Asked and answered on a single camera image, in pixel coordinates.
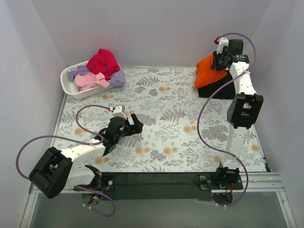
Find orange t shirt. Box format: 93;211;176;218
194;54;227;89

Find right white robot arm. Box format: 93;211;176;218
211;38;264;189

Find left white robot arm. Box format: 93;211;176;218
29;114;143;199

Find folded black t shirt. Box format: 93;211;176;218
198;70;236;100

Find floral table mat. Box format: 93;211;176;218
46;67;267;173

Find lavender t shirt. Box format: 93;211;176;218
67;65;126;86

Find pink t shirt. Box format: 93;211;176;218
74;73;111;91

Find white plastic laundry basket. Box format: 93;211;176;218
60;61;114;99

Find magenta t shirt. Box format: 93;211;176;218
86;48;120;80

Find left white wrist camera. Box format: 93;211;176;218
109;105;126;120

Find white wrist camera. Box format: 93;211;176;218
109;105;126;120
214;37;229;54

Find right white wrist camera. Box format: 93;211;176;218
214;37;229;54

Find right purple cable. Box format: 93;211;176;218
197;32;257;208

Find purple cable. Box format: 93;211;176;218
197;32;257;208
16;104;116;218

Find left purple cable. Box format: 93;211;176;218
16;104;116;218

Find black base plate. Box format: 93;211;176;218
96;172;229;201

